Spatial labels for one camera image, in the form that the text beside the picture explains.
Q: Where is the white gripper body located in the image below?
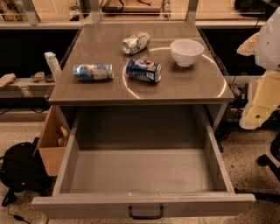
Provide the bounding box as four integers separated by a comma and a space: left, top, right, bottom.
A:
255, 7, 280, 71

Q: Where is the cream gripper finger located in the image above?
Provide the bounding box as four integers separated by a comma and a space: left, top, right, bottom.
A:
237, 32, 259, 56
239, 70, 280, 130

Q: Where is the white bowl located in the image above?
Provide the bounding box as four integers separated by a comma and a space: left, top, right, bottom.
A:
170, 38, 204, 67

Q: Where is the silver green soda can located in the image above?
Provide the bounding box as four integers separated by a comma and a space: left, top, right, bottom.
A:
122, 31, 151, 55

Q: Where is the cardboard box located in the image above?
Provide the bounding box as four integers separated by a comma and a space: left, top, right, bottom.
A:
37, 106, 70, 177

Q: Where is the blue pepsi can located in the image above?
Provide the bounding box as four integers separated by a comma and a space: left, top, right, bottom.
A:
126, 59, 162, 83

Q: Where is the open grey top drawer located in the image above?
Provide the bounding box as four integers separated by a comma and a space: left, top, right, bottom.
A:
32, 105, 255, 219

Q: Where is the white plastic bottle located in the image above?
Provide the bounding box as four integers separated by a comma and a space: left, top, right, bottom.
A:
44, 52, 61, 81

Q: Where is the black backpack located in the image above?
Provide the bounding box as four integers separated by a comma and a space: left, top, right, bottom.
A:
0, 137, 52, 207

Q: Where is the grey cabinet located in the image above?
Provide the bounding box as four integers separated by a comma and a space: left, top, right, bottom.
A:
47, 22, 235, 132

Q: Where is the black drawer handle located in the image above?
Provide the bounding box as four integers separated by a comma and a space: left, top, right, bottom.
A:
129, 206, 165, 220

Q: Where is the blue silver can on left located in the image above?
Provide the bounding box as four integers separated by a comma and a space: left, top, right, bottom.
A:
73, 64, 114, 81

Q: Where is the black chair base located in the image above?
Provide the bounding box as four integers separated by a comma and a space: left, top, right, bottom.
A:
234, 134, 280, 203

